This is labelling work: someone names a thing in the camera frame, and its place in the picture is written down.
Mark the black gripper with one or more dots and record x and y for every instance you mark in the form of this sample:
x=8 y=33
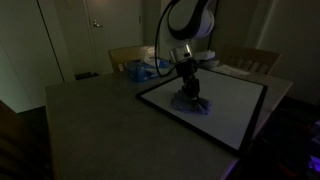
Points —
x=187 y=71

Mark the black framed whiteboard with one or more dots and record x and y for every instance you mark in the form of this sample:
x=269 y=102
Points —
x=220 y=100

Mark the wooden slatted chair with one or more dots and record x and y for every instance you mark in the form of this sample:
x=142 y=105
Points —
x=248 y=58

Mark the blue tissue box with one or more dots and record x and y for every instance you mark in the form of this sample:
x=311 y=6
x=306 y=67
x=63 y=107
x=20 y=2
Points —
x=141 y=71

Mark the grey bowl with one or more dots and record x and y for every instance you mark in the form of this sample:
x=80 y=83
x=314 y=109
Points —
x=208 y=62

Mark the blue cloth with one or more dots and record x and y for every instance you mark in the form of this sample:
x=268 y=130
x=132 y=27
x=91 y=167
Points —
x=191 y=105

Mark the white door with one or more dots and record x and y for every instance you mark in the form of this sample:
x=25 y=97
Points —
x=116 y=36

